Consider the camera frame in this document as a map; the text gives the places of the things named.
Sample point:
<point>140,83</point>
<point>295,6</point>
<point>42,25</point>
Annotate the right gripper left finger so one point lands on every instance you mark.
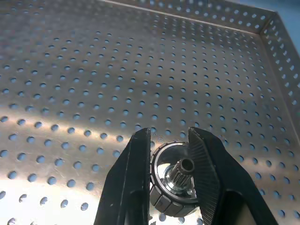
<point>126,187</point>

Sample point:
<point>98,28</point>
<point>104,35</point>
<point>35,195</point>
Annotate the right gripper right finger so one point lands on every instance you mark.
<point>222,187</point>

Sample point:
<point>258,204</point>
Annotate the metal nut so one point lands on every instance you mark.
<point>173,168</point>

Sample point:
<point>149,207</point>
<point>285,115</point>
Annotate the perforated metal tray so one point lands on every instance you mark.
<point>93,70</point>

